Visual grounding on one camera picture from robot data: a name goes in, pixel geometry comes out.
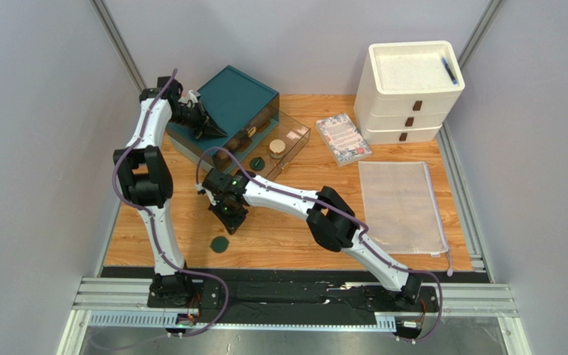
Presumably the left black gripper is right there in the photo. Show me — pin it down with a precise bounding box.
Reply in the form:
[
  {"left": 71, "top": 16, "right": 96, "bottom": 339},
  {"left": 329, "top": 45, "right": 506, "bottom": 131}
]
[{"left": 169, "top": 102, "right": 227, "bottom": 141}]

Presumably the green compact disc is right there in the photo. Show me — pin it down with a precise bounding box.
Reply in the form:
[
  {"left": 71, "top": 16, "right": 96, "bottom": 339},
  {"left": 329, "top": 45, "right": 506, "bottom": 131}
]
[
  {"left": 210, "top": 236, "right": 229, "bottom": 254},
  {"left": 249, "top": 156, "right": 266, "bottom": 172}
]

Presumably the teal drawer organizer box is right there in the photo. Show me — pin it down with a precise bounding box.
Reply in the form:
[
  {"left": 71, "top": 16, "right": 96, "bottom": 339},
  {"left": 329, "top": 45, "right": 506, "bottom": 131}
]
[{"left": 166, "top": 65, "right": 280, "bottom": 163}]

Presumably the clear acrylic drawer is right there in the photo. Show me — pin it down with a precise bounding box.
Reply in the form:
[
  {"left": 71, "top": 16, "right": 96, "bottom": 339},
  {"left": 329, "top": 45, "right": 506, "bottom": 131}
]
[{"left": 223, "top": 110, "right": 311, "bottom": 180}]

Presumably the gold lid powder jar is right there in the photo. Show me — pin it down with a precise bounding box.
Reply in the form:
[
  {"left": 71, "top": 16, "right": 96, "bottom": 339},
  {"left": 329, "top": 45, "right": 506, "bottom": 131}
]
[{"left": 268, "top": 139, "right": 287, "bottom": 160}]

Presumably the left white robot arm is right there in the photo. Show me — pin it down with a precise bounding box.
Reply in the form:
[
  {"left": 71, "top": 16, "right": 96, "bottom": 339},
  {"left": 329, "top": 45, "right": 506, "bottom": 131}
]
[{"left": 112, "top": 75, "right": 227, "bottom": 303}]

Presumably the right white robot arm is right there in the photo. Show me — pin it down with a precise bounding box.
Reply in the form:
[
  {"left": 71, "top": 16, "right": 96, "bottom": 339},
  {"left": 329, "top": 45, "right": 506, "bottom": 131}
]
[{"left": 195, "top": 169, "right": 422, "bottom": 305}]

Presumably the floral patterned booklet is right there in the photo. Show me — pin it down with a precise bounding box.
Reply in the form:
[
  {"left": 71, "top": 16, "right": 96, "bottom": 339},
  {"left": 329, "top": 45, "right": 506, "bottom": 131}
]
[{"left": 315, "top": 113, "right": 373, "bottom": 167}]

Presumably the white mesh pouch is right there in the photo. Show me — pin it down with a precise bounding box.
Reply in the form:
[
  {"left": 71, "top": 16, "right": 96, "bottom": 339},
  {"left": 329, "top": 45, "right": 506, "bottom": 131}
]
[{"left": 358, "top": 161, "right": 450, "bottom": 257}]

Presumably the white three-drawer cabinet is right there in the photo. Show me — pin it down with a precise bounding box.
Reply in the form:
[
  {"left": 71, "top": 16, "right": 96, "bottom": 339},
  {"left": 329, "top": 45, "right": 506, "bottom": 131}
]
[{"left": 354, "top": 41, "right": 465, "bottom": 145}]

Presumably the blue pen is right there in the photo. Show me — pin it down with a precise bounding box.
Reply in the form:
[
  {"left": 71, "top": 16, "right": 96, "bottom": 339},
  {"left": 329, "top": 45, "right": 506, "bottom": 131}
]
[{"left": 441, "top": 57, "right": 459, "bottom": 85}]

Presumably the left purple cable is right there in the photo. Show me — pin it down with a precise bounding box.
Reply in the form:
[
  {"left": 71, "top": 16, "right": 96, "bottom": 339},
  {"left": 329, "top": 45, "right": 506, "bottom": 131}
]
[{"left": 110, "top": 67, "right": 231, "bottom": 339}]

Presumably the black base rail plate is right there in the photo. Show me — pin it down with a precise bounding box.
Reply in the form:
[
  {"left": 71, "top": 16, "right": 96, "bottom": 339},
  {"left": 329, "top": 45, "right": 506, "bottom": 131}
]
[{"left": 98, "top": 266, "right": 492, "bottom": 327}]

